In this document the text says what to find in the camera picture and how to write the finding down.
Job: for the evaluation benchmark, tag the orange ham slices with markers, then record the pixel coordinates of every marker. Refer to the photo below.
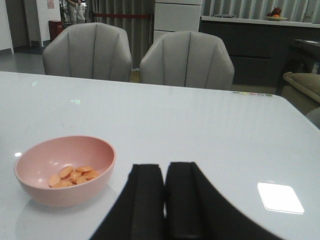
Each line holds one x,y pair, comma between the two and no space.
71,176

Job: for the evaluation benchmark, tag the left grey upholstered chair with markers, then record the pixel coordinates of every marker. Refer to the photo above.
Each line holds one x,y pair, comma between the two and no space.
90,50

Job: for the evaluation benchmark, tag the grey upholstered chair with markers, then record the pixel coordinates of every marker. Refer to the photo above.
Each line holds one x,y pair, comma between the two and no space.
188,59
90,50

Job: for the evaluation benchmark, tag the fruit plate on counter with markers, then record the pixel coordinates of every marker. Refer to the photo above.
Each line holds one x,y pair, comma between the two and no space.
275,15

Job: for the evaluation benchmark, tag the red bin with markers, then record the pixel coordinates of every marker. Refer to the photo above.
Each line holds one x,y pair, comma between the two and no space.
55,28

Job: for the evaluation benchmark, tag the red barrier belt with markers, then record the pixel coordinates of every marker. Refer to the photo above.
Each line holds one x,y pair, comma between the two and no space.
123,16

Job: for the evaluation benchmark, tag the right grey upholstered chair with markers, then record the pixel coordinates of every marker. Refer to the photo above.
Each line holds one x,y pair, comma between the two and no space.
188,59

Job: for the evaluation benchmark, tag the grey curtain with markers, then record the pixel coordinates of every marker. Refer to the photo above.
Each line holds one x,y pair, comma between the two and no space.
139,31

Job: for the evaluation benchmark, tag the dark kitchen counter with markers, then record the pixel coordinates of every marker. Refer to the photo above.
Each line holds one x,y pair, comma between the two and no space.
258,48

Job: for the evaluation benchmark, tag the pink plastic bowl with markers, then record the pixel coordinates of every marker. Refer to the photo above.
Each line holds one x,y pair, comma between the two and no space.
36,165

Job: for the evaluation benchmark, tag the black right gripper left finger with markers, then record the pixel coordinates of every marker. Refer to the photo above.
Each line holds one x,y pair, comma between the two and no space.
138,213

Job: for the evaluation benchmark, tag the white refrigerator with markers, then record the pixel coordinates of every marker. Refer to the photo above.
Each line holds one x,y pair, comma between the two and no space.
176,16

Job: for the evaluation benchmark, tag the beige sofa cushion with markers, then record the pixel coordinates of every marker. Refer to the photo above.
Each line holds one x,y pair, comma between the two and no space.
302,90

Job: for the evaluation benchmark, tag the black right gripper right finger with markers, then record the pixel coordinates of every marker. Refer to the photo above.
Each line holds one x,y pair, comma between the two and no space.
195,209

